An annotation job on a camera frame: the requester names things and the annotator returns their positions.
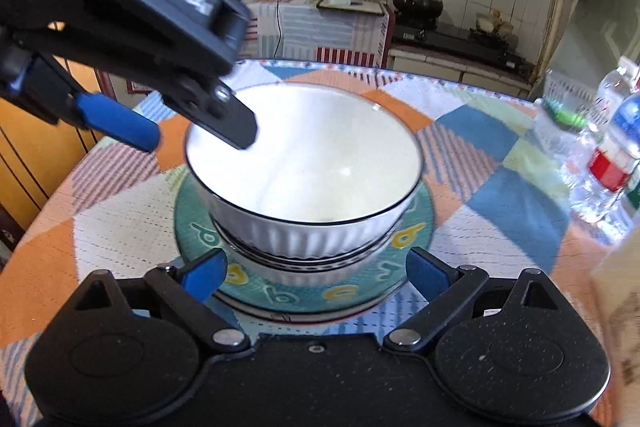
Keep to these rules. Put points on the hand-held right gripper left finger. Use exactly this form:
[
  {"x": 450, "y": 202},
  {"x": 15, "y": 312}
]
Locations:
[{"x": 205, "y": 274}]

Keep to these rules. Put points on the orange wooden cabinet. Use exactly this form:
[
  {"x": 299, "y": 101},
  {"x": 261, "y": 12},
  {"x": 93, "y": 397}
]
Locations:
[{"x": 40, "y": 157}]

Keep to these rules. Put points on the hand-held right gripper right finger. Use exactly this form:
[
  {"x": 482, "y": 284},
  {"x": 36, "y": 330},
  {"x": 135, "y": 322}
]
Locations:
[{"x": 425, "y": 272}]

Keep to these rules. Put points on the grey leaning panel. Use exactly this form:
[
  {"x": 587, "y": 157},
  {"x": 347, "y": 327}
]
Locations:
[{"x": 595, "y": 12}]

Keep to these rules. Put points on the green item in basket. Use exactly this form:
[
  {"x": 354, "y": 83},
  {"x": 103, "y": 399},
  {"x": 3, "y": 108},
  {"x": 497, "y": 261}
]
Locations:
[{"x": 565, "y": 114}]

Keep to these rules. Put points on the black gas stove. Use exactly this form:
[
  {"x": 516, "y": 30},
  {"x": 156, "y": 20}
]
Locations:
[{"x": 460, "y": 49}]

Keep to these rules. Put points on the small white ribbed bowl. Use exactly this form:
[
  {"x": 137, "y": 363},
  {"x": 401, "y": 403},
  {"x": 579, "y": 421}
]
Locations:
[{"x": 300, "y": 276}]

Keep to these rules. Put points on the white sun print plate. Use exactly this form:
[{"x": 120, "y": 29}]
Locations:
[{"x": 290, "y": 318}]

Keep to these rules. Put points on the white cap water bottle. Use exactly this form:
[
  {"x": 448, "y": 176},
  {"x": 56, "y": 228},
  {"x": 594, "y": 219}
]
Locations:
[{"x": 612, "y": 89}]

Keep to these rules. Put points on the red cap water bottle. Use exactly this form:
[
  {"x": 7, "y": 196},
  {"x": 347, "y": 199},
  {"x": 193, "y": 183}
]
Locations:
[{"x": 607, "y": 169}]

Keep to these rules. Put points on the small pot on stove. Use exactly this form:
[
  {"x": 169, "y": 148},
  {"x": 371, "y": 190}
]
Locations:
[{"x": 492, "y": 24}]

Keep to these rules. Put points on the clear plastic rice bag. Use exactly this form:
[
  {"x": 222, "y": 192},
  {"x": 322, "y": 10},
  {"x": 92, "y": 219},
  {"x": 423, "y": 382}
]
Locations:
[{"x": 617, "y": 322}]

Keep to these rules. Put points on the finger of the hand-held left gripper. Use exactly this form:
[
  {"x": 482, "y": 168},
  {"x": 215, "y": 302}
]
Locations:
[
  {"x": 125, "y": 127},
  {"x": 225, "y": 122}
]

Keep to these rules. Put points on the striped counter cloth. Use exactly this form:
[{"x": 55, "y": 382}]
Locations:
[{"x": 325, "y": 32}]

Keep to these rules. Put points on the large white ribbed bowl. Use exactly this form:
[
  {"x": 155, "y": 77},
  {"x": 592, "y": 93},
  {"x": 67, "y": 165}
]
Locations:
[{"x": 310, "y": 157}]

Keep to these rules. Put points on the black wok with lid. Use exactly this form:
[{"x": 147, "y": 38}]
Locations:
[{"x": 417, "y": 7}]

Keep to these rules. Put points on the clear plastic basket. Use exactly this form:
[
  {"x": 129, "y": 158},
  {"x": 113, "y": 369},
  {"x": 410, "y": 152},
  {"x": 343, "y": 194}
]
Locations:
[{"x": 565, "y": 142}]

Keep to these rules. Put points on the teal fried egg plate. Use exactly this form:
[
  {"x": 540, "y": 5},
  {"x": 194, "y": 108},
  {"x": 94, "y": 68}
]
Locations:
[{"x": 197, "y": 232}]

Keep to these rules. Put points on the medium white ribbed bowl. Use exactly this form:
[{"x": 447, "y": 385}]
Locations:
[{"x": 280, "y": 255}]

